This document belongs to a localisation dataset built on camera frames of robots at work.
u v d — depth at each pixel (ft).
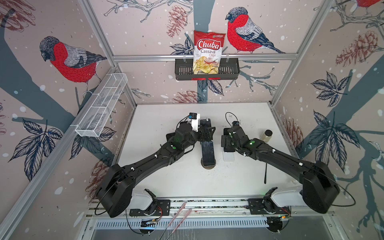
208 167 2.87
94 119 2.38
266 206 2.21
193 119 2.25
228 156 2.93
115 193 1.34
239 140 2.12
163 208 2.40
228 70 3.11
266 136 3.02
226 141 2.57
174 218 2.30
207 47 2.73
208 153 2.73
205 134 2.29
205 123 2.94
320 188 1.35
